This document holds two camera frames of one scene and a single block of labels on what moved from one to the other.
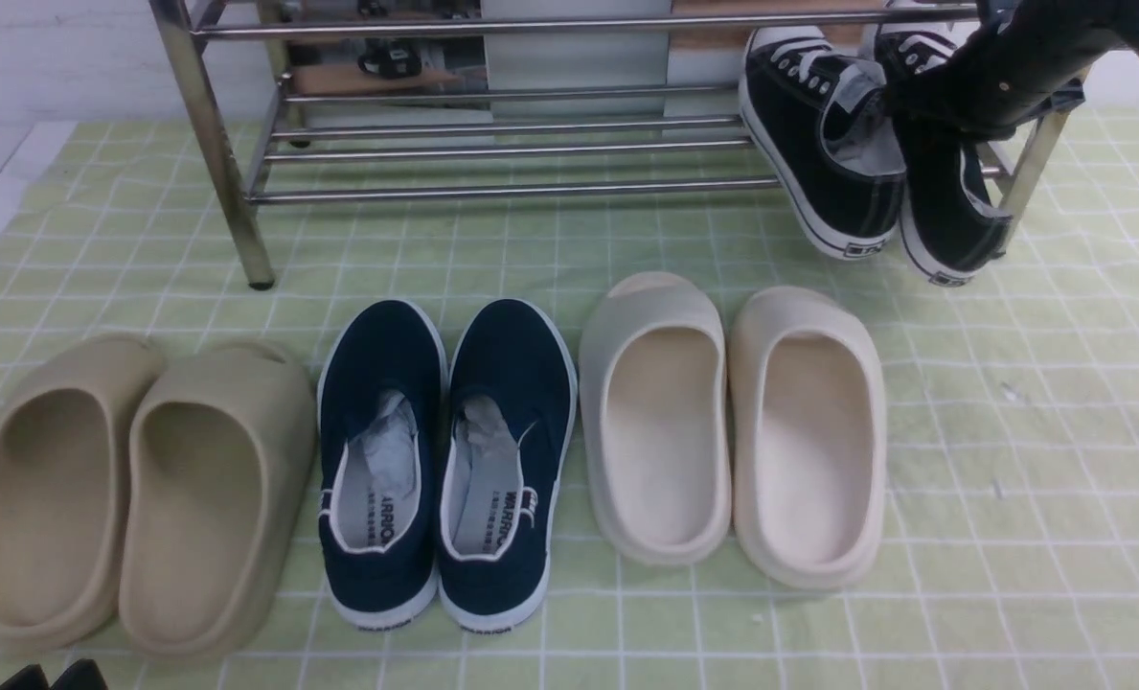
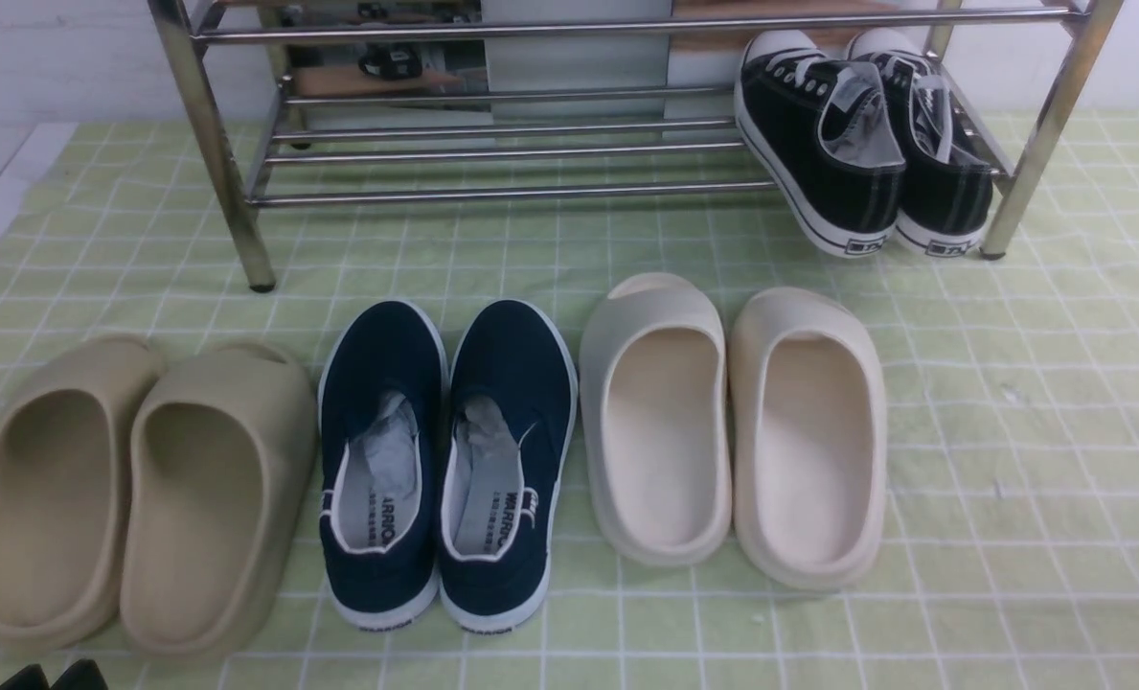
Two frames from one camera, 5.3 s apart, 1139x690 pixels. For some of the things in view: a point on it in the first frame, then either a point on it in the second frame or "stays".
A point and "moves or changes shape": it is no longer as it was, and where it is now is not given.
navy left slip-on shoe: x=383 y=416 stays
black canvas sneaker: x=950 y=222 moves or changes shape
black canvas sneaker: x=825 y=122 stays
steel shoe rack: x=514 y=103 stays
